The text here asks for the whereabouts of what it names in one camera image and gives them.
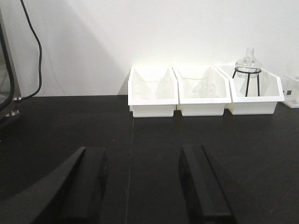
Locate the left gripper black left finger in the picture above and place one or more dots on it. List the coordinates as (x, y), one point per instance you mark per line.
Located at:
(70, 194)

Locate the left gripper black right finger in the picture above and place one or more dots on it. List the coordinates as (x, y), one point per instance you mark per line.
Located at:
(205, 200)

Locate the middle white storage bin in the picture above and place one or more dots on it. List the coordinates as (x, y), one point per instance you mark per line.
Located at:
(202, 106)

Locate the white storage bin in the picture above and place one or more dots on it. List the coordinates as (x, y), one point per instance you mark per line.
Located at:
(270, 92)
(202, 106)
(152, 92)

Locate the glass beaker in middle bin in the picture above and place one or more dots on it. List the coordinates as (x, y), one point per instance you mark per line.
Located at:
(199, 88)

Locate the left white storage bin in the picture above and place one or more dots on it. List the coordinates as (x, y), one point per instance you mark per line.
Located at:
(152, 92)

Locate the right white storage bin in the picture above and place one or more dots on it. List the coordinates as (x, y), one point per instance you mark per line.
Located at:
(270, 92)

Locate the steel glass-door lab appliance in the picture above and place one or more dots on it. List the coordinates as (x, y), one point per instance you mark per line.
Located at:
(10, 93)

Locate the round clear glass flask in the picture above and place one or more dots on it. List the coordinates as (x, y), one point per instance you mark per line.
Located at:
(248, 63)

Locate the black wire tripod stand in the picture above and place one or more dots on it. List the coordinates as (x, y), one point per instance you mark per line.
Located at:
(249, 72)

